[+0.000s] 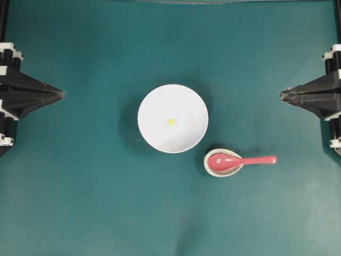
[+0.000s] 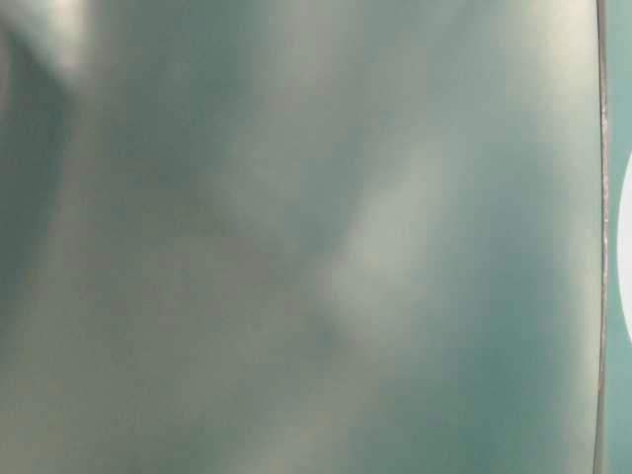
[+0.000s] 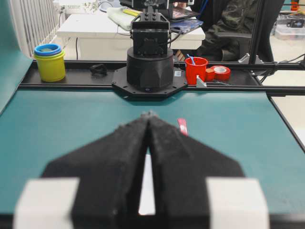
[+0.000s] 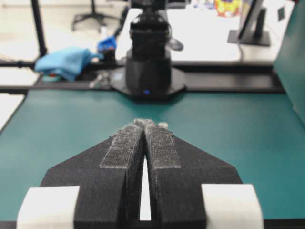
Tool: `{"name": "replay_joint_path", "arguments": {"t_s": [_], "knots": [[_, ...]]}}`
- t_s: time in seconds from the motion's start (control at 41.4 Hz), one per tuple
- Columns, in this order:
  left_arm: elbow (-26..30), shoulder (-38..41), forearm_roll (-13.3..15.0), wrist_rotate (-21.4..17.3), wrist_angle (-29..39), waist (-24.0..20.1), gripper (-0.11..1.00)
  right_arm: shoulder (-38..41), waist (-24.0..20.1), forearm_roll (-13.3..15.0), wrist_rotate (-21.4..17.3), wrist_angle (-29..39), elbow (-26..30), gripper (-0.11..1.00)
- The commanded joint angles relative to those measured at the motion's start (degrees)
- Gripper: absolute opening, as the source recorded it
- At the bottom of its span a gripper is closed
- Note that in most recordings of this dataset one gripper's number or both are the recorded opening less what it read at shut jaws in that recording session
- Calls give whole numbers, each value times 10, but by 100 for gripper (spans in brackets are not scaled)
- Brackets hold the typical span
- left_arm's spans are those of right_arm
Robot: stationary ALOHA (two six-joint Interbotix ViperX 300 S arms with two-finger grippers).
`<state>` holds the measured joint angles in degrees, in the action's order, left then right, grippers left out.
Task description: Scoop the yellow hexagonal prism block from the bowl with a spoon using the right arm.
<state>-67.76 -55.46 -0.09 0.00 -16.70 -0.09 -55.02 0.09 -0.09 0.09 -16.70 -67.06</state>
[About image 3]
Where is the black office chair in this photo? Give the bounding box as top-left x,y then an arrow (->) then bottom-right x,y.
213,0 -> 284,63

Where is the red strap piece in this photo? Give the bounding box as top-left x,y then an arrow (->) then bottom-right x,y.
177,118 -> 189,136

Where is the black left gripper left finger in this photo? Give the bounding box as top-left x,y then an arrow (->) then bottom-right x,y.
14,116 -> 150,229

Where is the black binder clip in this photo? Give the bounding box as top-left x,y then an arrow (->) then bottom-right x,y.
89,63 -> 107,76

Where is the dark green jacket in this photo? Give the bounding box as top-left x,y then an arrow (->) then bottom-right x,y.
191,0 -> 258,62

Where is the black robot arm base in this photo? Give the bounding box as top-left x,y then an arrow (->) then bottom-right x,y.
112,0 -> 188,97

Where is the red tape roll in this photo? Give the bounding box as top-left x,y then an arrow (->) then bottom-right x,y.
206,65 -> 231,81

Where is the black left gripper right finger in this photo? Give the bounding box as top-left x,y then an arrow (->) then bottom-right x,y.
146,115 -> 271,229

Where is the white desk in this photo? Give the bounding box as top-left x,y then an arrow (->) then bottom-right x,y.
56,7 -> 206,60

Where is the silver corner bracket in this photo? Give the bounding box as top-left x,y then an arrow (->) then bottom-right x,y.
196,75 -> 207,87

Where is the white radiator grille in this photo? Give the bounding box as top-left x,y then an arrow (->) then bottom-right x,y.
9,0 -> 59,57

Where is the blue plastic cup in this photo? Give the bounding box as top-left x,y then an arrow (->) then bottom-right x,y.
34,43 -> 62,56

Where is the red plastic cup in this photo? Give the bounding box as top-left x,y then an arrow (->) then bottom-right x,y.
185,57 -> 209,85

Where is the yellow plastic cup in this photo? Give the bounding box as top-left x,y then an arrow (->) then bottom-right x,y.
34,51 -> 66,83

